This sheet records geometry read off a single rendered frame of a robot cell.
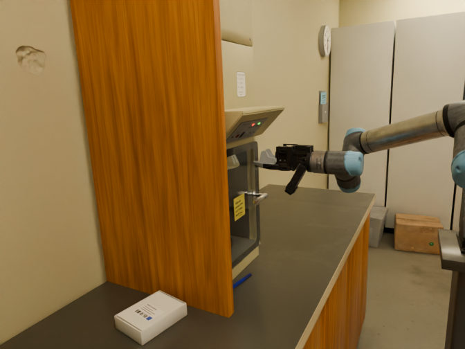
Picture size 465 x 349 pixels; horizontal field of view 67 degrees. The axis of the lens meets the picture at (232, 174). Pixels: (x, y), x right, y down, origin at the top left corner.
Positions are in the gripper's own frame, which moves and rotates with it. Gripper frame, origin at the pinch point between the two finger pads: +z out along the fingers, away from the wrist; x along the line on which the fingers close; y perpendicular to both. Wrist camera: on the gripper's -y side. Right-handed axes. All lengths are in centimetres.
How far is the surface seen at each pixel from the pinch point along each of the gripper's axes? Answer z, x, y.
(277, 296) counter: -14.9, 19.4, -37.0
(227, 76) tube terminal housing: 2.4, 14.4, 29.9
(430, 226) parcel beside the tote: -61, -248, -103
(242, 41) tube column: 2.4, 3.4, 41.2
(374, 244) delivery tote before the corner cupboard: -14, -242, -127
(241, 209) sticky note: 1.2, 10.5, -13.6
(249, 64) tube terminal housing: 2.4, -1.2, 34.3
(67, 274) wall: 46, 47, -29
